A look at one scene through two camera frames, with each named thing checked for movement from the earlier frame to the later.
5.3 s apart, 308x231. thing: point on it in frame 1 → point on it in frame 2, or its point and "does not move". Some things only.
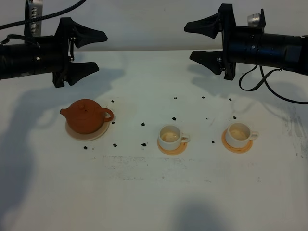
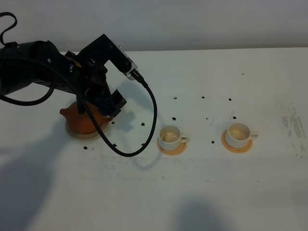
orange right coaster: [235, 150] does not move
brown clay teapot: [86, 116] does not move
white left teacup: [170, 137] does not move
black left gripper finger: [76, 71] → [113, 105]
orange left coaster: [181, 149] does not move
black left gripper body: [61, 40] → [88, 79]
